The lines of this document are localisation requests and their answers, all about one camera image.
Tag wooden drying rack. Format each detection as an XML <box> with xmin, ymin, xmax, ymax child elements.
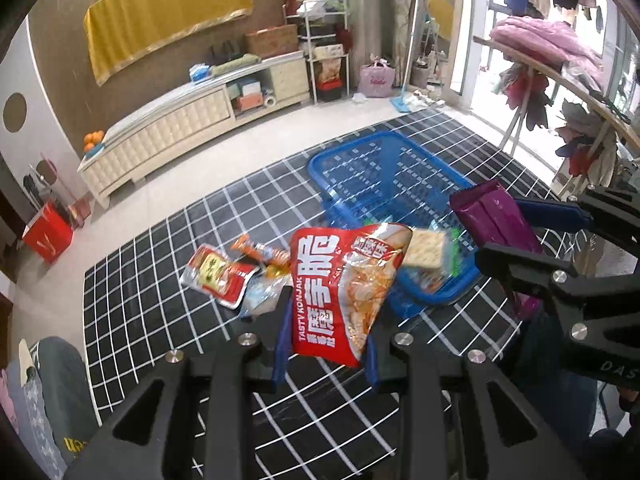
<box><xmin>473</xmin><ymin>36</ymin><xmax>639</xmax><ymax>190</ymax></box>

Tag purple snack pouch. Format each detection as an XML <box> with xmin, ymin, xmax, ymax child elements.
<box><xmin>448</xmin><ymin>179</ymin><xmax>547</xmax><ymax>321</ymax></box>

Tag white metal shelf rack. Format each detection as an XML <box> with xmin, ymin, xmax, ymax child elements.
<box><xmin>282</xmin><ymin>0</ymin><xmax>352</xmax><ymax>104</ymax></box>

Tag red konjac snack pouch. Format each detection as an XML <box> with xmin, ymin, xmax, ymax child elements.
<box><xmin>291</xmin><ymin>222</ymin><xmax>412</xmax><ymax>367</ymax></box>

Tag pink folded blanket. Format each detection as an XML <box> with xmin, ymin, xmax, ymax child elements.
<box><xmin>489</xmin><ymin>16</ymin><xmax>604</xmax><ymax>89</ymax></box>

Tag red yellow beef snack pouch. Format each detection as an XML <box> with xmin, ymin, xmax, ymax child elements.
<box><xmin>179</xmin><ymin>244</ymin><xmax>258</xmax><ymax>311</ymax></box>

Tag green-edged cracker pack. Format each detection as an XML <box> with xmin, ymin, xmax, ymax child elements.
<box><xmin>401</xmin><ymin>228</ymin><xmax>461</xmax><ymax>294</ymax></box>

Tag blue handled mop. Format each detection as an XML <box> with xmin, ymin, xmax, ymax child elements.
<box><xmin>390</xmin><ymin>0</ymin><xmax>426</xmax><ymax>113</ymax></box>

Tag pink gift bag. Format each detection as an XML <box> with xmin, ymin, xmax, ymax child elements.
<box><xmin>358</xmin><ymin>58</ymin><xmax>395</xmax><ymax>99</ymax></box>

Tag grey queen print cloth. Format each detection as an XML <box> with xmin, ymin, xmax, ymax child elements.
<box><xmin>1</xmin><ymin>336</ymin><xmax>99</xmax><ymax>479</ymax></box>

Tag clear orange snack bag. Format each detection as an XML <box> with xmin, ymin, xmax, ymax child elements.
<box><xmin>240</xmin><ymin>266</ymin><xmax>292</xmax><ymax>318</ymax></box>

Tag blue tissue box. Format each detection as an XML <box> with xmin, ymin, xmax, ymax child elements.
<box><xmin>189</xmin><ymin>63</ymin><xmax>212</xmax><ymax>84</ymax></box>

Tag brown round wall disc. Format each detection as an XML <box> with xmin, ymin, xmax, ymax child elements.
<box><xmin>2</xmin><ymin>92</ymin><xmax>27</xmax><ymax>133</ymax></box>

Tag red paper bag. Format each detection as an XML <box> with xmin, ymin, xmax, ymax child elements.
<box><xmin>22</xmin><ymin>202</ymin><xmax>74</xmax><ymax>264</ymax></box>

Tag orange sausage snack stick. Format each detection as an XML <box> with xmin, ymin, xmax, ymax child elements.
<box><xmin>231</xmin><ymin>233</ymin><xmax>291</xmax><ymax>268</ymax></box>

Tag blue plastic basket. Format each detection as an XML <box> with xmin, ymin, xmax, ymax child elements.
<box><xmin>308</xmin><ymin>131</ymin><xmax>480</xmax><ymax>318</ymax></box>

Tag green folded towel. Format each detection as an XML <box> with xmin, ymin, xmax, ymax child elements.
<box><xmin>209</xmin><ymin>53</ymin><xmax>262</xmax><ymax>78</ymax></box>

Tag white TV cabinet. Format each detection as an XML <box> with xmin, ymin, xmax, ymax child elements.
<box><xmin>77</xmin><ymin>51</ymin><xmax>310</xmax><ymax>208</ymax></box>

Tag cardboard box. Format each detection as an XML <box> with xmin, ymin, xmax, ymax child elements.
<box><xmin>244</xmin><ymin>24</ymin><xmax>298</xmax><ymax>58</ymax></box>

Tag yellow cloth TV cover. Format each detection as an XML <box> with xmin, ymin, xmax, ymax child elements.
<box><xmin>84</xmin><ymin>0</ymin><xmax>254</xmax><ymax>86</ymax></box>

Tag oranges on plate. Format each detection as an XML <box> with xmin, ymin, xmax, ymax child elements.
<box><xmin>84</xmin><ymin>130</ymin><xmax>105</xmax><ymax>154</ymax></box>

